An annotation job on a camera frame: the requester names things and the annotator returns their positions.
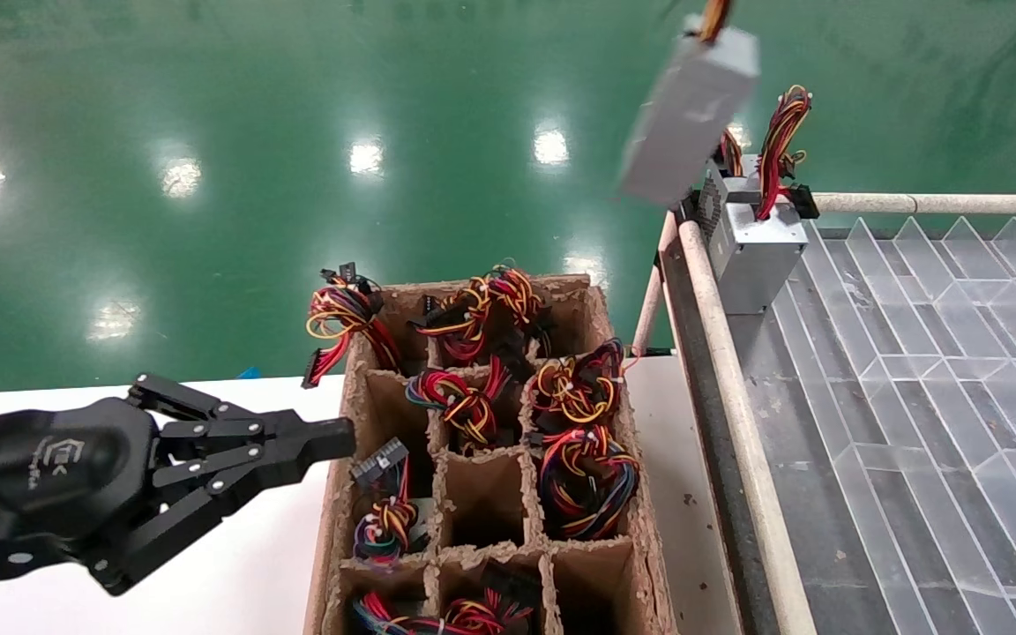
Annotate slanted beige rack pipe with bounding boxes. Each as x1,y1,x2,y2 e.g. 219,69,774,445
630,212,678,355

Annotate silver power supply with wires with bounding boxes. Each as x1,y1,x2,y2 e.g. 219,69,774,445
616,0,761,210

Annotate purple yellow red wire bundle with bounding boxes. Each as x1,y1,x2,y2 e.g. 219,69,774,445
299,262,405,391

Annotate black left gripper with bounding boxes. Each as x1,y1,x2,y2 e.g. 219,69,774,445
0,373,356,596

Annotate yellow red black wire bundle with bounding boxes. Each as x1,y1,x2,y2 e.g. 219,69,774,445
527,338,628,429

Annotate purple green red wire bundle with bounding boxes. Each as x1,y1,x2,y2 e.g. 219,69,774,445
349,437,425,562

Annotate red blue yellow wire bundle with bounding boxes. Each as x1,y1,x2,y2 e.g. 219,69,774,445
402,355,513,452

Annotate silver power supply short wires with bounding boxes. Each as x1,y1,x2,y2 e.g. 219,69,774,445
698,128,763,239

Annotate brown cardboard divider box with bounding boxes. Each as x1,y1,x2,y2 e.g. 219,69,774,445
303,273,676,635

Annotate orange red wire bundle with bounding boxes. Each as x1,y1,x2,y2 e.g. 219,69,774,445
480,263,555,354

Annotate clear plastic divider grid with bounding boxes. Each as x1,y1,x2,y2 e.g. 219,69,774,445
773,214,1016,635

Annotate horizontal beige rack pipe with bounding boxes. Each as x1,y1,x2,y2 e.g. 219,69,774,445
811,191,1016,216

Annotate silver power supply tall wires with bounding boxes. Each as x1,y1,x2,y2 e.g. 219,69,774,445
709,84,819,316

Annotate large red blue wire bundle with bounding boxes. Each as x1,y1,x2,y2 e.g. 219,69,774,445
536,423,641,542

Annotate long beige rack pipe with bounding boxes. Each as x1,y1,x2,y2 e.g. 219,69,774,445
677,219,819,635

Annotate black rack edge strip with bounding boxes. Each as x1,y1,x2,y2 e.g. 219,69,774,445
658,238,781,635

